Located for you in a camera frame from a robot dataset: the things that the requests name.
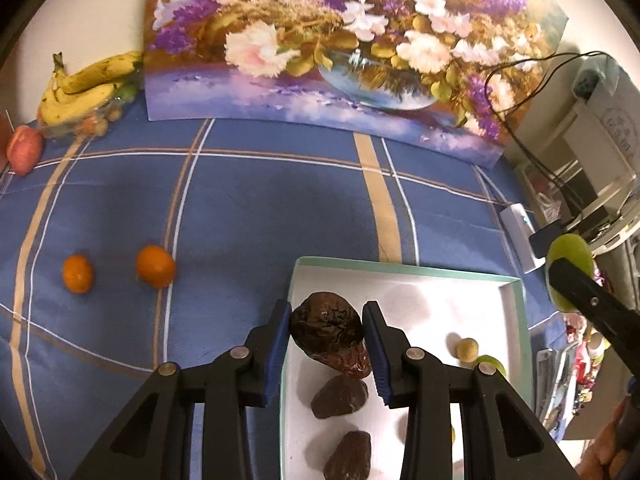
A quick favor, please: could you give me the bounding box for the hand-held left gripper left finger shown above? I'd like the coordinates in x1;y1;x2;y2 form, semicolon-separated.
70;299;292;480

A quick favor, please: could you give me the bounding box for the black power adapter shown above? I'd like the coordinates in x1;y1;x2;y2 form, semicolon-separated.
529;225;566;260

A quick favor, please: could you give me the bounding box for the red apple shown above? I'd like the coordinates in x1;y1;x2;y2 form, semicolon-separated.
7;126;45;177

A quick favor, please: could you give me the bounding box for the large green mango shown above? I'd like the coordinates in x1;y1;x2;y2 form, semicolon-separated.
474;355;507;378

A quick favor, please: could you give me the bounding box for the reddish brown wrinkled fruit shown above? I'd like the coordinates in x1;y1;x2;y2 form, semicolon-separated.
290;292;373;380

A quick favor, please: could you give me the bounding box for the black cable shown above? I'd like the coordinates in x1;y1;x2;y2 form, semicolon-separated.
484;51;621;221

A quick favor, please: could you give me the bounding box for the blue checked tablecloth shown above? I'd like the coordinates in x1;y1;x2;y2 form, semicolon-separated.
0;115;556;480

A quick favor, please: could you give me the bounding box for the flower painting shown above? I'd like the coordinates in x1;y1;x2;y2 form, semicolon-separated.
144;0;571;167

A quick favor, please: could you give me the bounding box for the small round green fruit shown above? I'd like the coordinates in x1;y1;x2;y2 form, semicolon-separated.
546;234;597;311

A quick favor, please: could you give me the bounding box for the yellow banana bunch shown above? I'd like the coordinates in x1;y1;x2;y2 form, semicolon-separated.
37;51;146;127

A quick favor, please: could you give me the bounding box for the person's right hand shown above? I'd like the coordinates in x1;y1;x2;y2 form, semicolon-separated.
575;402;626;480

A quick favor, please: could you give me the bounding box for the white charger box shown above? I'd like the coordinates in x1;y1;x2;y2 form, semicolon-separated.
500;204;543;274

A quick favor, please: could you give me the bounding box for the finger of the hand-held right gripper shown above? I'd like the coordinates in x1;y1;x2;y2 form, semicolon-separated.
549;257;640;376

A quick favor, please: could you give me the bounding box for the white carton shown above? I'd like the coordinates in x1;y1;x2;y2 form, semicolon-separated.
565;55;640;211

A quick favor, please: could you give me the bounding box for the dark brown wrinkled fruit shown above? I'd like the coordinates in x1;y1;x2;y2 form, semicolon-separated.
311;375;370;419
322;430;372;480

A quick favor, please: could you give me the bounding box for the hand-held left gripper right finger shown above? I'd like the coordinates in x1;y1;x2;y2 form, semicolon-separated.
362;300;576;480

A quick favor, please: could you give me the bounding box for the orange tangerine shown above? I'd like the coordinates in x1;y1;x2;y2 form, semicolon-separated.
62;254;94;294
136;245;177;289

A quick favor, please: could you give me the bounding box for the white tray with green rim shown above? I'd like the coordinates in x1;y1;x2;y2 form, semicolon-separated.
277;256;533;480

